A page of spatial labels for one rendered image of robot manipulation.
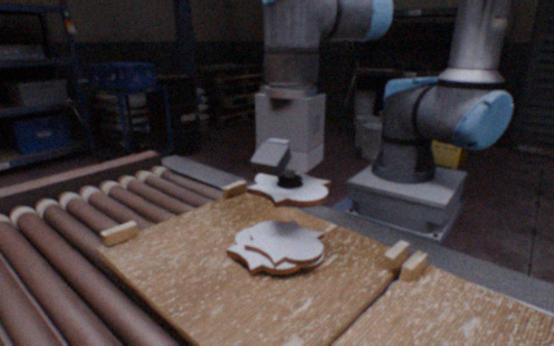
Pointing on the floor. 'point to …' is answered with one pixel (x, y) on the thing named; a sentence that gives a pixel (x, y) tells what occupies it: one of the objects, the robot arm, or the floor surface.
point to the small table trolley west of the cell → (121, 120)
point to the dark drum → (186, 142)
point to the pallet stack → (229, 90)
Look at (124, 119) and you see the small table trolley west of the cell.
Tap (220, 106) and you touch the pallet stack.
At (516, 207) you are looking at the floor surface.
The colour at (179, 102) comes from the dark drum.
